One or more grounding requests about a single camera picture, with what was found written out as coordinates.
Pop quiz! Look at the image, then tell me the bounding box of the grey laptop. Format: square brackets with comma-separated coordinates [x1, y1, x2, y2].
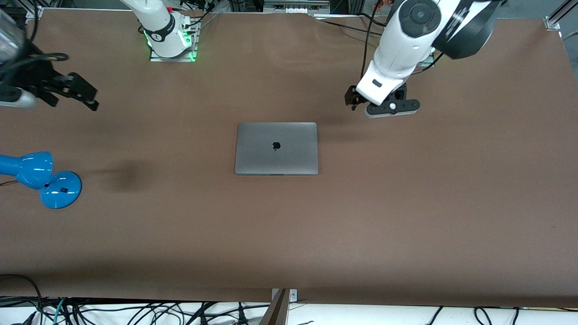
[234, 122, 319, 176]

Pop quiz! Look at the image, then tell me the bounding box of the blue desk lamp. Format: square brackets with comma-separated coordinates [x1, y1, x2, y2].
[0, 151, 83, 210]

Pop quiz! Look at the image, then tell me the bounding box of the grey power strip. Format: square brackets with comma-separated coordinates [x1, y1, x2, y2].
[263, 0, 331, 14]

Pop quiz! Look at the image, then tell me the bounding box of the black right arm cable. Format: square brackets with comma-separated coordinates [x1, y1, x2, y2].
[0, 14, 69, 73]

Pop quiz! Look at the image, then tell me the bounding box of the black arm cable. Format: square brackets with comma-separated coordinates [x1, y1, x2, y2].
[360, 0, 385, 82]
[0, 14, 69, 73]

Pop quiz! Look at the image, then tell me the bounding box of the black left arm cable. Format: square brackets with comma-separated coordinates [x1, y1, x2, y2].
[360, 0, 385, 82]

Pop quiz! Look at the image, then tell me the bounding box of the aluminium frame corner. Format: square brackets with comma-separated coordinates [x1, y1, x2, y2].
[544, 0, 578, 32]
[18, 0, 46, 19]

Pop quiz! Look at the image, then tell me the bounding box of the long black table cable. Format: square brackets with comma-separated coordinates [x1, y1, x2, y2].
[323, 19, 385, 36]

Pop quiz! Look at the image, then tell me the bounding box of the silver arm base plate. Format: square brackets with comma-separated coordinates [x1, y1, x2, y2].
[418, 51, 446, 73]
[149, 18, 200, 63]

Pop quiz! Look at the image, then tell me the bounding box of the black base connector cable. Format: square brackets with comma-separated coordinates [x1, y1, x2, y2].
[183, 0, 220, 34]

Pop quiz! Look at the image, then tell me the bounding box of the black looped floor cable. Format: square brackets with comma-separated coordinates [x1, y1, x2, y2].
[0, 274, 44, 325]

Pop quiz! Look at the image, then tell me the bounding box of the silver clamp bracket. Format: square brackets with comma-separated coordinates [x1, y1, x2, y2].
[271, 288, 298, 302]

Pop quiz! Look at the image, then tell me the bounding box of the teal cable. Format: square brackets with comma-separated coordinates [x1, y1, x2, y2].
[53, 297, 69, 325]

